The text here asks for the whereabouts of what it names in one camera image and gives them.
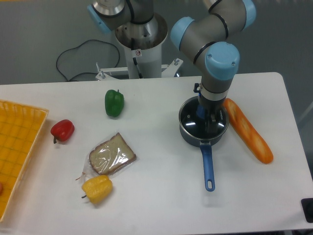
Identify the glass lid blue knob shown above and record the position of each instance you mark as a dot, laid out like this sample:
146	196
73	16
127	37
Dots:
194	125

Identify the yellow plastic basket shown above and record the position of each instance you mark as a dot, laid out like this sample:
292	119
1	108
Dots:
20	126

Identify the orange baguette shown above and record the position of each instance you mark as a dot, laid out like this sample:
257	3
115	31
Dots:
245	130

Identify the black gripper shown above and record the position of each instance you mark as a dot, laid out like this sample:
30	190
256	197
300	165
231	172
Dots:
209	103

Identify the yellow bell pepper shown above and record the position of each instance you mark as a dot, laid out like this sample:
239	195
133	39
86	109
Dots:
97	189

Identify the blue saucepan with handle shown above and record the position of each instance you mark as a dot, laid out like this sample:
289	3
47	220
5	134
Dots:
206	150

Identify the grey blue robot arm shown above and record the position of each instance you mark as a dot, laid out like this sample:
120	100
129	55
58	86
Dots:
203	42

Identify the bread slice in plastic bag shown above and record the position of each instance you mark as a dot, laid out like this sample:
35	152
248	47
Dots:
108	157

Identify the green bell pepper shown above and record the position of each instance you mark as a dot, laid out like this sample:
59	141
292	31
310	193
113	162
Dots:
114	103

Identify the black object at table corner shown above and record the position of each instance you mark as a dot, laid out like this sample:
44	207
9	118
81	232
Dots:
307	206

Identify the red bell pepper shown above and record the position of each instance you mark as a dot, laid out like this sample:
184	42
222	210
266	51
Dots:
62	131

